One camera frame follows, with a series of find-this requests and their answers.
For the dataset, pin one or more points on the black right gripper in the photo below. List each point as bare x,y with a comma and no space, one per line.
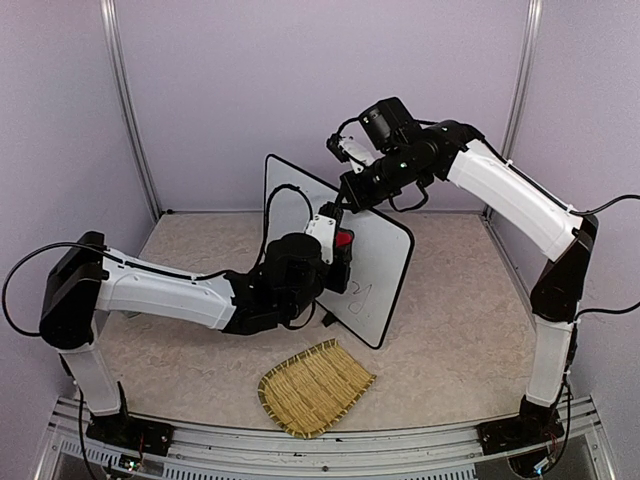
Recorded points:
357,201

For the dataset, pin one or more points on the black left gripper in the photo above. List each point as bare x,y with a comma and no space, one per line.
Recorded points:
343,254

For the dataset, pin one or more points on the red bone-shaped eraser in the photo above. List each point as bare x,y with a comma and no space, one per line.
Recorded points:
344,239

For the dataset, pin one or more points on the white whiteboard black frame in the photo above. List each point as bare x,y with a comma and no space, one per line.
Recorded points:
381,250

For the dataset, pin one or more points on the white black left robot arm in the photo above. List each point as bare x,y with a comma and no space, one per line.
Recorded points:
289,274

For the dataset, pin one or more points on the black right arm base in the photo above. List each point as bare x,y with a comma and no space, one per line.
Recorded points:
532,425

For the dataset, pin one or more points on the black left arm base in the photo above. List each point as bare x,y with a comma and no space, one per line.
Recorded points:
129,432

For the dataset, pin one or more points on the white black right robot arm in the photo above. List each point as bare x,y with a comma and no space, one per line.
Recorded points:
411,151

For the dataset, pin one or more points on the black whiteboard stand foot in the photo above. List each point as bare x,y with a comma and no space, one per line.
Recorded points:
329,319

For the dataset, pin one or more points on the woven bamboo tray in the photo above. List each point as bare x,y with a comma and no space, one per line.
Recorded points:
309,393

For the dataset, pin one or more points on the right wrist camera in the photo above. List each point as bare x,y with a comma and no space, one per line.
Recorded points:
347,150

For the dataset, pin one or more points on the aluminium corner post right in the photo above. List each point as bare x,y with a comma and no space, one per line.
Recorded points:
523,77

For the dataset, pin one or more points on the aluminium corner post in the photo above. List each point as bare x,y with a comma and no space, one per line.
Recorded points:
118,65
523,77

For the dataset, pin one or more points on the aluminium front rail frame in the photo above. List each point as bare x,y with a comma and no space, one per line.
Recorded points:
200,451

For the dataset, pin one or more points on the aluminium corner post left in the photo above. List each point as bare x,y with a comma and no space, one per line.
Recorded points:
118,65

